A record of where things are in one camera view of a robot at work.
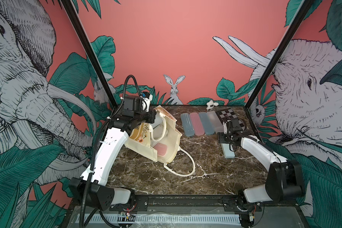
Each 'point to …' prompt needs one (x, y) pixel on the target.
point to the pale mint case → (227, 153)
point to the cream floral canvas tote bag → (159, 141)
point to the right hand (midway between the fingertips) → (221, 134)
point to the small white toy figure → (210, 105)
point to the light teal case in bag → (188, 128)
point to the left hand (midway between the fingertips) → (157, 110)
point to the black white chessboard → (228, 114)
